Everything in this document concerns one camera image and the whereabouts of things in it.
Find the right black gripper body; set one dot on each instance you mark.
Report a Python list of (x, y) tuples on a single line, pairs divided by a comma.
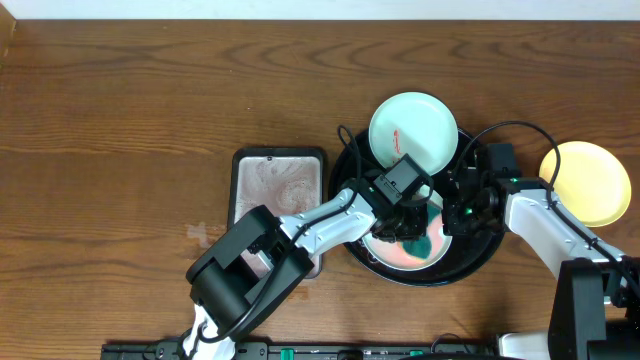
[(463, 218)]

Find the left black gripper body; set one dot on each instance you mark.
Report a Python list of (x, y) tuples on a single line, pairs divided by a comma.
[(400, 226)]

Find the green yellow sponge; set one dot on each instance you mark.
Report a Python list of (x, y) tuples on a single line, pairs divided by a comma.
[(422, 247)]

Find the mint plate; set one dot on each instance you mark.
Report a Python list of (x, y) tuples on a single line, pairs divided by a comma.
[(393, 255), (416, 124)]

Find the yellow plate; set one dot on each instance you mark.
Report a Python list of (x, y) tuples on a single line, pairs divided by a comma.
[(592, 183)]

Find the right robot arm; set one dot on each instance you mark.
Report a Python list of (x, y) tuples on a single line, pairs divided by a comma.
[(595, 311)]

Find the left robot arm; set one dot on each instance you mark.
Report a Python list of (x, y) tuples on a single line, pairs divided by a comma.
[(244, 276)]

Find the black round tray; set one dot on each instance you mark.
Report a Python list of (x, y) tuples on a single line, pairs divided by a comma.
[(465, 255)]

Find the black rectangular soapy tray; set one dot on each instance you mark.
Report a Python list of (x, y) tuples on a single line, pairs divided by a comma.
[(285, 180)]

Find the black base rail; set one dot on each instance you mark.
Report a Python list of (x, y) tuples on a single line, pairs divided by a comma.
[(169, 350)]

